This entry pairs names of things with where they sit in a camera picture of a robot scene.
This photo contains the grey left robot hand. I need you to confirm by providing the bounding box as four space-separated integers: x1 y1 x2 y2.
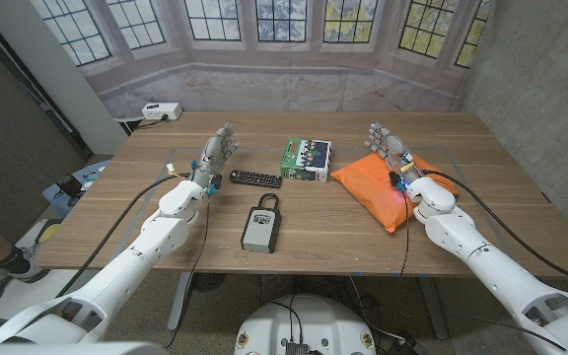
189 122 241 186

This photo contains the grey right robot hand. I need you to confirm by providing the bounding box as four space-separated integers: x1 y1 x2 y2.
364 121 424 185

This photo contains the grey combination lock box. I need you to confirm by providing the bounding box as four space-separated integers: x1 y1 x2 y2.
240 192 282 254

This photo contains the black TV remote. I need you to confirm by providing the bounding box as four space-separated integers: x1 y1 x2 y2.
229 169 283 189

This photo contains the orange fabric cushion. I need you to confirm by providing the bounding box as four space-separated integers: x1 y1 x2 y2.
330 151 460 234

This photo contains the white power strip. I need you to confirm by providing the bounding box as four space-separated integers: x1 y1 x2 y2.
141 102 183 122

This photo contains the green printed cardboard box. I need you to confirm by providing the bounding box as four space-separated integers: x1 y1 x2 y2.
279 137 333 183

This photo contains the printed window backdrop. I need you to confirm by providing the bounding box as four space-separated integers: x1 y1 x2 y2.
30 0 495 119

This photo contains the blue floor mat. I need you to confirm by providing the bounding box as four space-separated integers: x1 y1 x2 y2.
41 160 112 218

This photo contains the black round floor device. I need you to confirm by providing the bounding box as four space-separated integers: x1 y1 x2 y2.
56 174 84 198

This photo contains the white table leg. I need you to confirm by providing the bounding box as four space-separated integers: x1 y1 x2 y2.
167 271 194 332

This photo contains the grey table leg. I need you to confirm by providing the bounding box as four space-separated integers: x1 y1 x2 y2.
417 276 451 340

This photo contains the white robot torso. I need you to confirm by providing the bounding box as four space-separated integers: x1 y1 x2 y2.
234 294 378 355

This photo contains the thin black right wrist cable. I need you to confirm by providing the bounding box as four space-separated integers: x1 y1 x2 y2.
399 189 411 277

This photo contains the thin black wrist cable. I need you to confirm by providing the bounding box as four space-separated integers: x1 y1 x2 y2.
164 189 212 349
399 189 411 277

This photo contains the thin black left wrist cable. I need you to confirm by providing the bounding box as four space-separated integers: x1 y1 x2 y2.
164 189 212 349

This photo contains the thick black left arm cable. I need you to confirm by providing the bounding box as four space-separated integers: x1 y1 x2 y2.
55 173 191 300

